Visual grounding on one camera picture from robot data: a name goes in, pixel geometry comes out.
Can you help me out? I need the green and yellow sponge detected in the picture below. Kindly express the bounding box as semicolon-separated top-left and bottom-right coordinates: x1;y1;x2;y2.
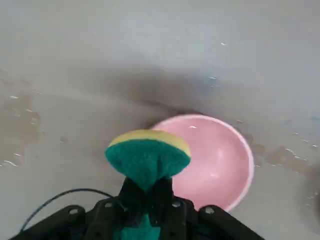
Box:
104;128;192;240

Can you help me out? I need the thin black cable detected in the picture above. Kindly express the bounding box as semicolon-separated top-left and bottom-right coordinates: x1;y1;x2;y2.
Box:
19;188;114;234

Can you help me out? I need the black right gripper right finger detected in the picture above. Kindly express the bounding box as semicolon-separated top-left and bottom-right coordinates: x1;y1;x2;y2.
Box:
148;176;265;240

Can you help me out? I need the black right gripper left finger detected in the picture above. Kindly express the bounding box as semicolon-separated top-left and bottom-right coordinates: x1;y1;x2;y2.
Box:
11;176;149;240

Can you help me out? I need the pink bowl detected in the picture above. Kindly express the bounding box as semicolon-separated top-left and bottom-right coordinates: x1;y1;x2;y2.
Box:
150;114;256;213

